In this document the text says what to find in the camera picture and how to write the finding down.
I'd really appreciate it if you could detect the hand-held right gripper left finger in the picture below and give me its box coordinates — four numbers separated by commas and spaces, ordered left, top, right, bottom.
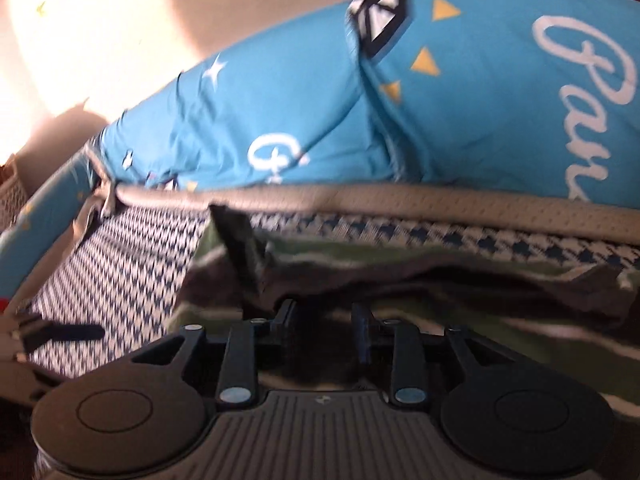
130, 299, 301, 407

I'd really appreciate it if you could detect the blue script print sofa cushion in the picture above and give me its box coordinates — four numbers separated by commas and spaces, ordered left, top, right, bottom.
345, 0, 640, 207

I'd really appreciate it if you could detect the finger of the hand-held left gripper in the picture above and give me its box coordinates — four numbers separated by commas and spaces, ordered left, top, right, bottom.
16, 311, 107, 354

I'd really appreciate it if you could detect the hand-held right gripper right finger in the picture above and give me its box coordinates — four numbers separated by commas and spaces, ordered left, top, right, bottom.
351, 303, 507, 407

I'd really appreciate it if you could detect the green brown striped t-shirt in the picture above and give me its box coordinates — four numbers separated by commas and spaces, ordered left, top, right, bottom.
170, 204, 640, 413

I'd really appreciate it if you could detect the blue star print sofa cushion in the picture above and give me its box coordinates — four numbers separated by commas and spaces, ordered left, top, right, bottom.
92, 5, 417, 194

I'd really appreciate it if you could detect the houndstooth sofa seat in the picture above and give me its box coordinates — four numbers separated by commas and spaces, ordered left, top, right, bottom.
0, 182, 640, 383

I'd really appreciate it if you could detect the white woven basket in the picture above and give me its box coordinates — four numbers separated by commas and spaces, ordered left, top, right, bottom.
0, 157, 29, 232

